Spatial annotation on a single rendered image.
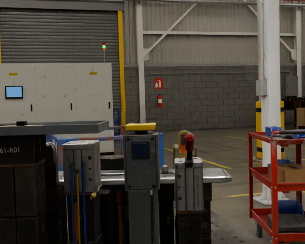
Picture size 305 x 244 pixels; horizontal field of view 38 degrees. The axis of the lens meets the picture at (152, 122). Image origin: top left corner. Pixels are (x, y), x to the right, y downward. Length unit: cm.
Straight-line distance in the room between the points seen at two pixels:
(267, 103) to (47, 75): 536
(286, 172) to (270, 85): 199
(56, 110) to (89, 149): 825
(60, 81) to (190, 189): 834
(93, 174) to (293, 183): 235
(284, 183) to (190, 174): 223
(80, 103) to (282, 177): 659
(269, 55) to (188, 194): 416
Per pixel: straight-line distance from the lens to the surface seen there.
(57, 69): 932
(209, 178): 117
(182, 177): 105
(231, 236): 169
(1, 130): 90
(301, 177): 334
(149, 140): 88
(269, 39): 515
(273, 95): 513
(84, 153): 105
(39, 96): 927
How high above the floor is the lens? 121
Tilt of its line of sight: 3 degrees down
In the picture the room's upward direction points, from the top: 2 degrees counter-clockwise
